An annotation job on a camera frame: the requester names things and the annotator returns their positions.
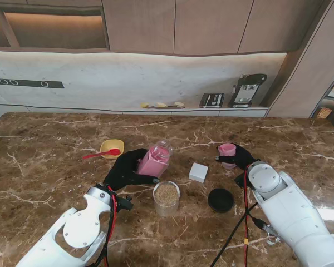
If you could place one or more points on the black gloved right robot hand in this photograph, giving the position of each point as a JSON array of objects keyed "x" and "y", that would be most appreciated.
[{"x": 245, "y": 158}]

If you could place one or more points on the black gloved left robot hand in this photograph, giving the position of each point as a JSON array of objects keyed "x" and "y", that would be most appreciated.
[{"x": 122, "y": 169}]

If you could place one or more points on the pink plastic measuring cup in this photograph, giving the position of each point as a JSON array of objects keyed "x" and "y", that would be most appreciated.
[{"x": 226, "y": 150}]

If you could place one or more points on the red plastic measuring spoon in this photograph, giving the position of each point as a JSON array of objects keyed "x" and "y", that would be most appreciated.
[{"x": 100, "y": 154}]

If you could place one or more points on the pink container with white lid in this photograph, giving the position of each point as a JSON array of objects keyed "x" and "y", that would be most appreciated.
[{"x": 153, "y": 164}]

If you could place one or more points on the white square container lid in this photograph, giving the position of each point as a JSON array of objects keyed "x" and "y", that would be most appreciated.
[{"x": 199, "y": 172}]

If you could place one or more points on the black round jar lid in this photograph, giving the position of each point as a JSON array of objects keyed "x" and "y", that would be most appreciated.
[{"x": 220, "y": 200}]

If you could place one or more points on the clear jar of grain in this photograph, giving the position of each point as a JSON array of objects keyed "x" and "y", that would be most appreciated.
[{"x": 166, "y": 196}]

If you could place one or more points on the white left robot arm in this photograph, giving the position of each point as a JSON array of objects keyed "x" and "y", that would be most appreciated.
[{"x": 69, "y": 231}]

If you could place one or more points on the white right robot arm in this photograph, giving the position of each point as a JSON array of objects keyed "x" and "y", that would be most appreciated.
[{"x": 289, "y": 211}]

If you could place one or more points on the yellow plastic bowl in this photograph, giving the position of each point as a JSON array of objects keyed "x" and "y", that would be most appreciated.
[{"x": 111, "y": 145}]

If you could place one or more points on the black silver toaster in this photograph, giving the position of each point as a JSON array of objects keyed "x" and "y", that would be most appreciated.
[{"x": 211, "y": 100}]

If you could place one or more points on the yellow fruit piece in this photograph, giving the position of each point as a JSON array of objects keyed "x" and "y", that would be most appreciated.
[
  {"x": 144, "y": 105},
  {"x": 179, "y": 104},
  {"x": 161, "y": 104}
]

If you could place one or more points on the black espresso machine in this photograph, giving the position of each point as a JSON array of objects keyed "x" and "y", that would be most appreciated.
[{"x": 246, "y": 89}]

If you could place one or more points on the wooden cutting board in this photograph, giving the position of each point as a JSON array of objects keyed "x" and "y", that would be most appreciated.
[{"x": 169, "y": 106}]

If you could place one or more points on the round wooden ornament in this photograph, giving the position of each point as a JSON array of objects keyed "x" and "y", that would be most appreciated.
[{"x": 324, "y": 112}]

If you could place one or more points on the tall wooden cabinet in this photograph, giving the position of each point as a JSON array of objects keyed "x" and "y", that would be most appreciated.
[{"x": 300, "y": 69}]

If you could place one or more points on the lit open shelf niche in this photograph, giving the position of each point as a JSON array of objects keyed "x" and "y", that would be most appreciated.
[{"x": 44, "y": 27}]

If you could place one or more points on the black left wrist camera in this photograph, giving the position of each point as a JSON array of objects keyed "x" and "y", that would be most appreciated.
[{"x": 125, "y": 203}]

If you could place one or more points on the black wall control panel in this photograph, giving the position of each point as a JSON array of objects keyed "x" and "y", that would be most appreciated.
[{"x": 25, "y": 83}]

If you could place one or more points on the wooden wall cabinets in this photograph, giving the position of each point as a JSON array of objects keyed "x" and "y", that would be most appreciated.
[{"x": 183, "y": 25}]

